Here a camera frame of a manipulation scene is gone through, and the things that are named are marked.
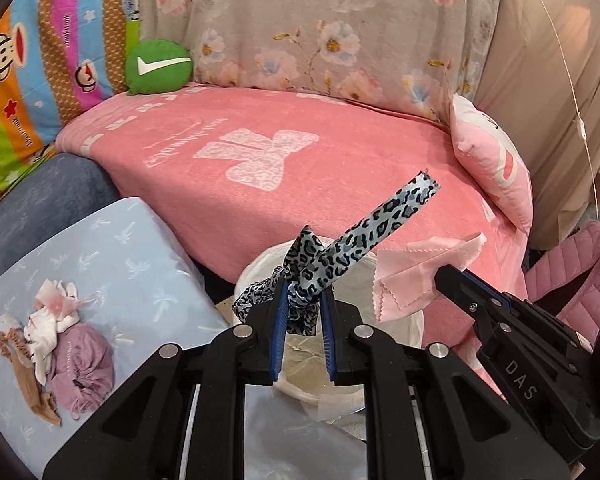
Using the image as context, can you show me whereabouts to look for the white-lined trash bin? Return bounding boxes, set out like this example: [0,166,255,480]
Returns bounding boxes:
[232,238,426,441]

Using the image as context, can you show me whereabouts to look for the dark blue velvet cushion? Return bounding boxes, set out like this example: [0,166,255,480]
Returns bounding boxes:
[0,153,120,275]

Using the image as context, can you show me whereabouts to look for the small pink cartoon pillow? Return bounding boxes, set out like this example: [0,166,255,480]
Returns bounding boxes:
[450,94,533,235]

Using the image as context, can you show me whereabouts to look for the pink satin ribbon piece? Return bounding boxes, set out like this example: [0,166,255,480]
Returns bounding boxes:
[373,232,486,322]

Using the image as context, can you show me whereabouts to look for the leopard print blue ribbon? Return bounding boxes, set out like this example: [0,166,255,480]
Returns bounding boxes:
[232,171,440,336]

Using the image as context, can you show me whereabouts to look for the green round plush cushion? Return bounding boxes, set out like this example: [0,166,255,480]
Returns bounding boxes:
[124,39,194,94]

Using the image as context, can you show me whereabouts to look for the beige curtain fabric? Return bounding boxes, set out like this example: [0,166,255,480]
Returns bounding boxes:
[475,0,600,249]

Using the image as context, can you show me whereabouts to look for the colourful monkey-print pillow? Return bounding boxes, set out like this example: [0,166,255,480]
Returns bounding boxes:
[0,0,140,200]

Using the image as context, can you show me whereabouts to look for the tan stocking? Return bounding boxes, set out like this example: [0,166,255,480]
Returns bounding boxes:
[0,313,61,427]

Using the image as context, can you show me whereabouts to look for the mauve purple fabric piece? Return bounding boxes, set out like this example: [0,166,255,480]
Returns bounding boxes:
[46,322,114,420]

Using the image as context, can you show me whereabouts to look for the thin white cord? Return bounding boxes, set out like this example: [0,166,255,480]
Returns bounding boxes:
[517,0,600,221]

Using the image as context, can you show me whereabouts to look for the white pink cloth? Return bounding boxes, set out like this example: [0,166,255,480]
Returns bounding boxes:
[23,280,82,386]

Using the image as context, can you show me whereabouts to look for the pink towel blanket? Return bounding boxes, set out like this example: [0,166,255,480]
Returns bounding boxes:
[56,86,527,297]

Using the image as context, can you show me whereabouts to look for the grey floral quilt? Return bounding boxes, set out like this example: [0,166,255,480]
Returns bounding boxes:
[140,0,500,122]

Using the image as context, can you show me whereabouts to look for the pink quilted jacket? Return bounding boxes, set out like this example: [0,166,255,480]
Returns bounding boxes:
[524,220,600,344]

